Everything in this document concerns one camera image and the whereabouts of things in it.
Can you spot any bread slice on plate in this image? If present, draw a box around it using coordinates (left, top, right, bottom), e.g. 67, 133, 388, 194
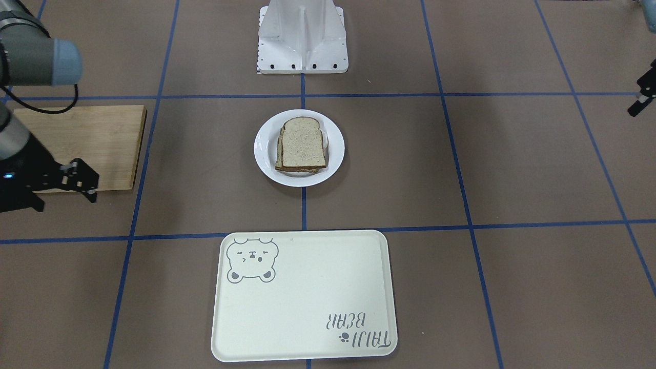
275, 129, 327, 173

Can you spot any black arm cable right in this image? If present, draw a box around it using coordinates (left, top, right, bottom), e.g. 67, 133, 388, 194
3, 82, 79, 114

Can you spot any cream bear serving tray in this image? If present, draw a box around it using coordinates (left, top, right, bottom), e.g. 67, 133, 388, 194
210, 230, 398, 363

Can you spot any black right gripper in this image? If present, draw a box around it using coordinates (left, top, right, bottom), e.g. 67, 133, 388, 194
1, 136, 100, 203

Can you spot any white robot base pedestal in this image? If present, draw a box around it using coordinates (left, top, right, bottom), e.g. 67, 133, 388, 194
256, 1, 349, 74

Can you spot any wooden cutting board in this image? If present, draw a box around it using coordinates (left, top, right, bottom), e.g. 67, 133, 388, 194
14, 105, 148, 191

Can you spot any bread slice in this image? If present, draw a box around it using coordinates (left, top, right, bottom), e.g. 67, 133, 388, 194
275, 129, 327, 173
276, 116, 326, 172

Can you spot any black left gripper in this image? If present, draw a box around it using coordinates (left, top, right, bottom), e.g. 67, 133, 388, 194
627, 59, 655, 117

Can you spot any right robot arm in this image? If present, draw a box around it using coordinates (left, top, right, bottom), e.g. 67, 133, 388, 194
1, 1, 100, 212

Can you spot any white round plate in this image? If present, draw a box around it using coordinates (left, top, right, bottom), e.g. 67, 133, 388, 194
253, 109, 346, 188

